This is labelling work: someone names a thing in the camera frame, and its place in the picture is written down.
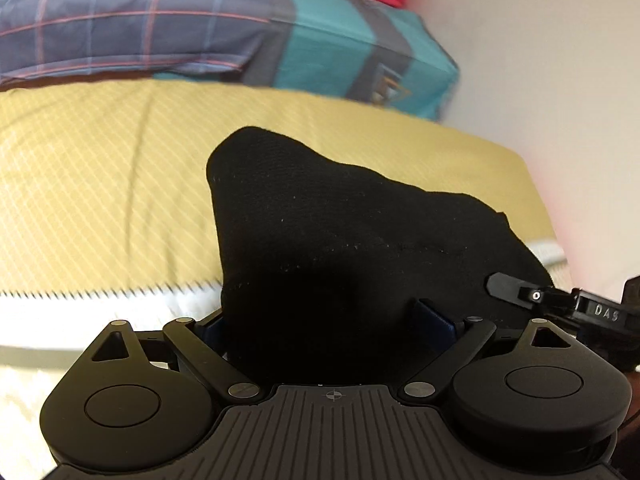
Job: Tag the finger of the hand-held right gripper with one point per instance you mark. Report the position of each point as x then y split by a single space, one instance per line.
520 292

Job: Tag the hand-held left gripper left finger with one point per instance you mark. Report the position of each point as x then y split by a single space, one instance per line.
200 349

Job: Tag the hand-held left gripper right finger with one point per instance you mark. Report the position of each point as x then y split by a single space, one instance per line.
431 325

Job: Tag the black pants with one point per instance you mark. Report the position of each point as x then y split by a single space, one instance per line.
350 240

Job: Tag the yellow patterned bed sheet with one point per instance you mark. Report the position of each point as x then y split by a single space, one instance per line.
110 180

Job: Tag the teal grey folded blanket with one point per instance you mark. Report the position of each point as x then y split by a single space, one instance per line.
340 45

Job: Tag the plaid purple pillow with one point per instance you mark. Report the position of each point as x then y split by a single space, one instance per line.
125 20

